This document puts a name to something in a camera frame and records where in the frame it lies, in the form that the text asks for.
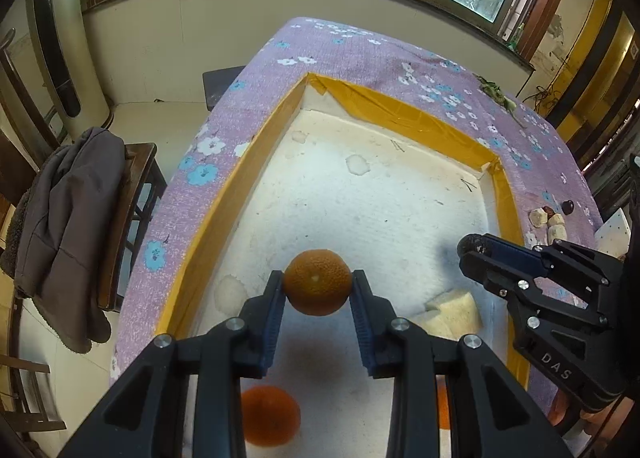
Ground dark hanging cable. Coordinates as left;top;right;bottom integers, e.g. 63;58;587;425
520;52;571;112

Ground white standing air conditioner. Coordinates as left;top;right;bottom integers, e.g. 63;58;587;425
27;0;113;131

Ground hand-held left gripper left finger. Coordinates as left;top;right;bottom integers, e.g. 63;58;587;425
60;270;288;458

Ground dark stool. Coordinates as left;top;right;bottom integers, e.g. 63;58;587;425
202;66;247;112

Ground grey jacket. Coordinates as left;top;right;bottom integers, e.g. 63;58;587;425
0;127;127;354

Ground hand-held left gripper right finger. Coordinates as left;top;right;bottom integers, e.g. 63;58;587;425
349;270;573;458

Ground brown wooden chair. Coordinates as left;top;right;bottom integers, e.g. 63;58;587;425
0;288;68;441
97;142;168;313

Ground yellow wooden door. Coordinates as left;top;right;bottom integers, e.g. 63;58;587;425
555;0;636;139

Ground green leaf scraps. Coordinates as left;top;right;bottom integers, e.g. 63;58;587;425
475;75;521;113

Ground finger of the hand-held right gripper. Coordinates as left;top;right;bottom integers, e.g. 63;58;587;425
480;234;614;329
457;234;631;414

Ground large orange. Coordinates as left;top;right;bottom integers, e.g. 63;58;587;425
241;385;302;448

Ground white foam box yellow tape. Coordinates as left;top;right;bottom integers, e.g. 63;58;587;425
157;72;531;458

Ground yellow sponge piece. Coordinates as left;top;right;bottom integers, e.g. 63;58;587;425
410;288;484;341

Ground dark wooden cabinet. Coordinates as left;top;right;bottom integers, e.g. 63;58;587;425
575;88;640;219

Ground purple floral tablecloth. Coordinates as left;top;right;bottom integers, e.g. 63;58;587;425
109;16;603;419

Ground small orange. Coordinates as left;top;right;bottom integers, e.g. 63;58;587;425
283;249;352;316

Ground red cherry tomato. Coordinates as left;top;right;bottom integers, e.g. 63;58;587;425
436;380;453;430

